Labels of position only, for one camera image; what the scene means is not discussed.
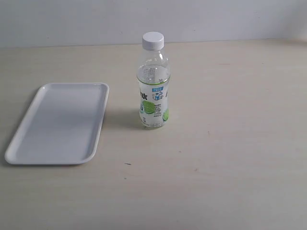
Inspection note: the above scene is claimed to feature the clear plastic drink bottle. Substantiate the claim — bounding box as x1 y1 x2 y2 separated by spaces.
137 49 170 128

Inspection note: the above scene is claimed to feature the white bottle cap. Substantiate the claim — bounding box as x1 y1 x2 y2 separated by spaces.
142 32 164 51

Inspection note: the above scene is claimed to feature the white rectangular tray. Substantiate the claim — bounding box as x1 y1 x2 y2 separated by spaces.
4 83 109 165

